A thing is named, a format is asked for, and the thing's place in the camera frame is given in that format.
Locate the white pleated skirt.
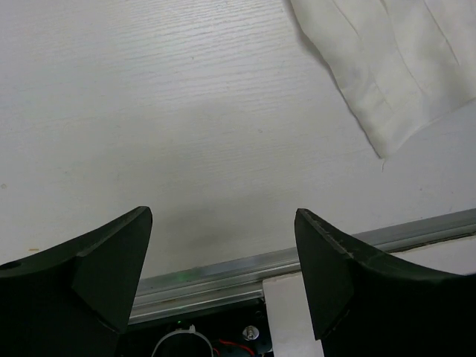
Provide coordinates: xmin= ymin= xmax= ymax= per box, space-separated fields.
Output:
xmin=292 ymin=1 xmax=475 ymax=158

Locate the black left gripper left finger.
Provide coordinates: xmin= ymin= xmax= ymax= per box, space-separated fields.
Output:
xmin=1 ymin=206 xmax=152 ymax=356

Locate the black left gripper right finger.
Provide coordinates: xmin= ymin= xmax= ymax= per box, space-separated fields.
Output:
xmin=295 ymin=209 xmax=475 ymax=356

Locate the aluminium table edge rail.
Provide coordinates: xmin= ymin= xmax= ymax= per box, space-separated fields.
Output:
xmin=129 ymin=209 xmax=475 ymax=325

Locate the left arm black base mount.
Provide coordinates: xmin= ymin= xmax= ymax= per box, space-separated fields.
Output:
xmin=115 ymin=299 xmax=273 ymax=356

